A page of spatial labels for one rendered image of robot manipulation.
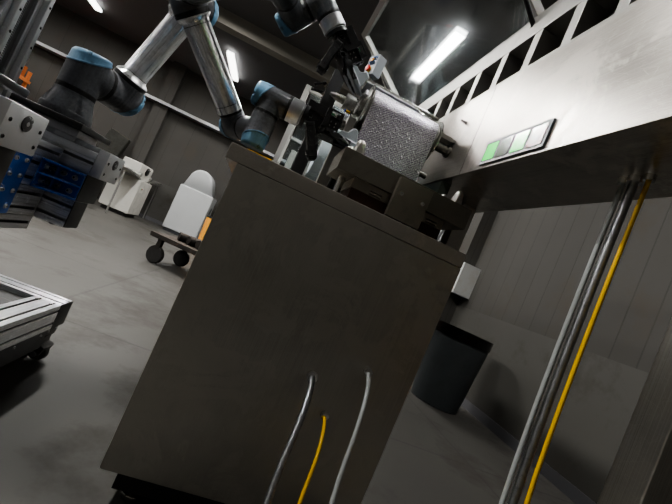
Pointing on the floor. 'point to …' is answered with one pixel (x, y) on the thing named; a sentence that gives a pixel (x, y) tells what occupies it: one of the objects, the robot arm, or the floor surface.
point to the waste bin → (449, 367)
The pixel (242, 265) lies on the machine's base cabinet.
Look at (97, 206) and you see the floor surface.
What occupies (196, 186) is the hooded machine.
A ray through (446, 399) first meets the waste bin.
